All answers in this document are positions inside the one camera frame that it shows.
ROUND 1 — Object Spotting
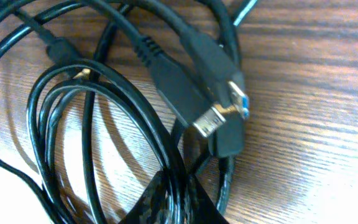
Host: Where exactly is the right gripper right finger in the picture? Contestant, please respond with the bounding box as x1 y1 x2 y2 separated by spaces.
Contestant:
191 175 229 224

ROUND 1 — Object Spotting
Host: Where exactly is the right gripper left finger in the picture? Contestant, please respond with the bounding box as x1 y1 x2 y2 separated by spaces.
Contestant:
119 170 168 224

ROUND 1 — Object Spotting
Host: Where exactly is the thin black USB cable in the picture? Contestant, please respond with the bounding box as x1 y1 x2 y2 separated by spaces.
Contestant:
0 0 254 224

